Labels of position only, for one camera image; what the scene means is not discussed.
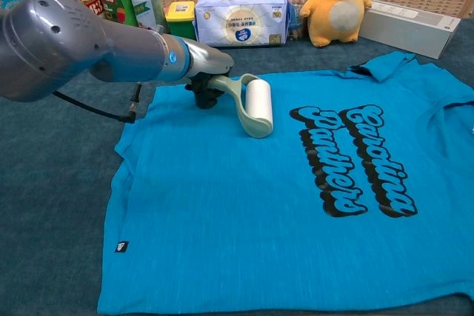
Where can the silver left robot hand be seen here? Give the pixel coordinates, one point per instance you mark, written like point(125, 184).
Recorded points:
point(207, 58)

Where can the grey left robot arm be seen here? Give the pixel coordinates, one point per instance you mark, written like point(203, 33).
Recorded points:
point(74, 42)

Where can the blue printed T-shirt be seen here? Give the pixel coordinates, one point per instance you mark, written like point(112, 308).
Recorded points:
point(222, 201)

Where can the green box yellow lid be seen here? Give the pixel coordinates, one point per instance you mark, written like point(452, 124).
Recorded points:
point(180, 23)

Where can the white blue tissue pack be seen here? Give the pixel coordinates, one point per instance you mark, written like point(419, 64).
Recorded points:
point(240, 20)

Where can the small white green can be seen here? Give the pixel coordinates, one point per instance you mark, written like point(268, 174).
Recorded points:
point(146, 9)

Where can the clear plastic snack jar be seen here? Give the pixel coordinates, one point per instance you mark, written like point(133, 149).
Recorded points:
point(296, 20)

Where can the dark blue table cloth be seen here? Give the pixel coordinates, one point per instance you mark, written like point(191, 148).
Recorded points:
point(55, 183)

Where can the long white cardboard box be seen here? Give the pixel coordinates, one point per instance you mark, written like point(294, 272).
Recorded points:
point(407, 31)

